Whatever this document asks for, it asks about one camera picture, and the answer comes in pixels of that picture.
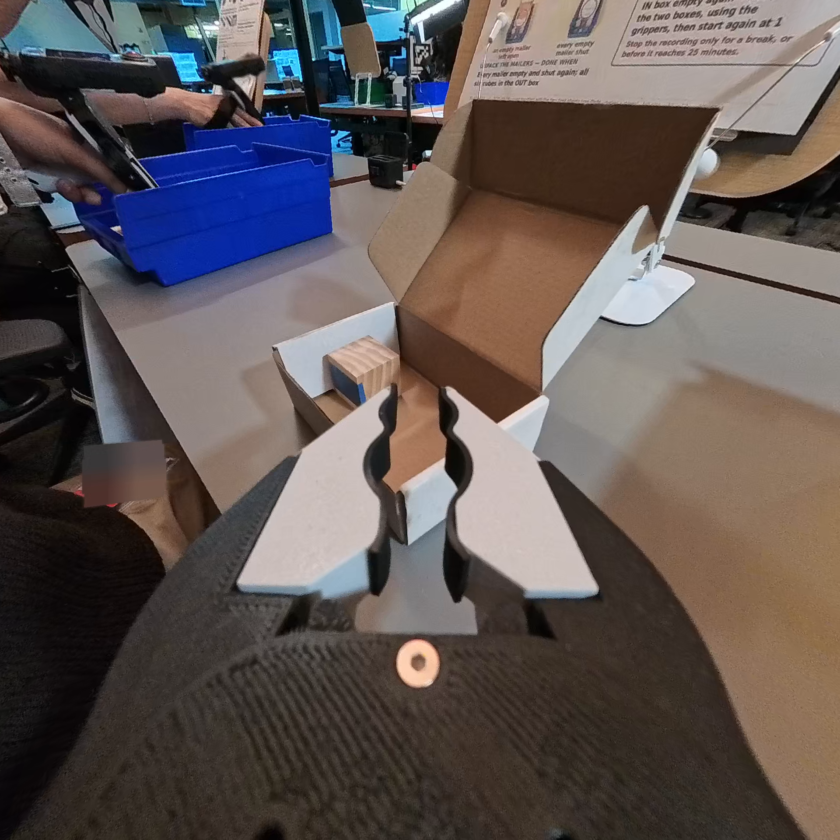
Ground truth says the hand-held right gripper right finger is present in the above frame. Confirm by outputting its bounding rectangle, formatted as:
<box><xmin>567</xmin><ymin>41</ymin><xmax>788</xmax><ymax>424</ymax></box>
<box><xmin>438</xmin><ymin>386</ymin><xmax>601</xmax><ymax>603</ymax></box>

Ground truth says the wooden work table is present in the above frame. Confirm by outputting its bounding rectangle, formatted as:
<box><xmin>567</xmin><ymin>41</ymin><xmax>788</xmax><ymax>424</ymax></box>
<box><xmin>318</xmin><ymin>101</ymin><xmax>447</xmax><ymax>129</ymax></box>

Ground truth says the silver wrist bracelet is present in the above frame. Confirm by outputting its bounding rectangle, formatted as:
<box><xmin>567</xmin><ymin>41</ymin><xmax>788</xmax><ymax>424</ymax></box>
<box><xmin>0</xmin><ymin>141</ymin><xmax>42</xmax><ymax>209</ymax></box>

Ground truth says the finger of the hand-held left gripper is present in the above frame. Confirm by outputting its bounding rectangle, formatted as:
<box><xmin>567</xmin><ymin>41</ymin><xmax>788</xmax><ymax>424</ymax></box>
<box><xmin>69</xmin><ymin>97</ymin><xmax>160</xmax><ymax>193</ymax></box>

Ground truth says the beige stand board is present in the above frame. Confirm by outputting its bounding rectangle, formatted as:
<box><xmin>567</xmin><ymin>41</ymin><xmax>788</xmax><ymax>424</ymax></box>
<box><xmin>340</xmin><ymin>23</ymin><xmax>383</xmax><ymax>78</ymax></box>

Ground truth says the white cardboard box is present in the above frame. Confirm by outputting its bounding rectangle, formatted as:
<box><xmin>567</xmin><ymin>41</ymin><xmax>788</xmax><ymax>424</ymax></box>
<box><xmin>272</xmin><ymin>98</ymin><xmax>723</xmax><ymax>547</ymax></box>

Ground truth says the grey desk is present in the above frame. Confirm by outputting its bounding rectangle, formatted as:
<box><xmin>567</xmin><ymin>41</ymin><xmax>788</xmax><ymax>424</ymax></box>
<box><xmin>66</xmin><ymin>167</ymin><xmax>840</xmax><ymax>840</ymax></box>

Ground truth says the person's left hand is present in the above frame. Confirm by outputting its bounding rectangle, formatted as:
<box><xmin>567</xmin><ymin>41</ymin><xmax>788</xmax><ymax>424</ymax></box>
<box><xmin>0</xmin><ymin>97</ymin><xmax>127</xmax><ymax>206</ymax></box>

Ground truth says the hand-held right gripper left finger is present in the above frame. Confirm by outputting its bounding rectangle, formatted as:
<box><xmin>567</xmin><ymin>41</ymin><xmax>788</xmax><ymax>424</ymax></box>
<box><xmin>236</xmin><ymin>385</ymin><xmax>401</xmax><ymax>599</ymax></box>

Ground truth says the wooden block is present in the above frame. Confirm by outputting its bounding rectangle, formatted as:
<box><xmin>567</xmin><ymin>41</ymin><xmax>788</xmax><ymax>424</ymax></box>
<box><xmin>326</xmin><ymin>336</ymin><xmax>402</xmax><ymax>395</ymax></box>

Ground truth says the black battery charger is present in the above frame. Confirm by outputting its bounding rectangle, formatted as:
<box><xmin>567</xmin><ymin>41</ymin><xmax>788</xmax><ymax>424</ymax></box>
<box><xmin>366</xmin><ymin>154</ymin><xmax>406</xmax><ymax>191</ymax></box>

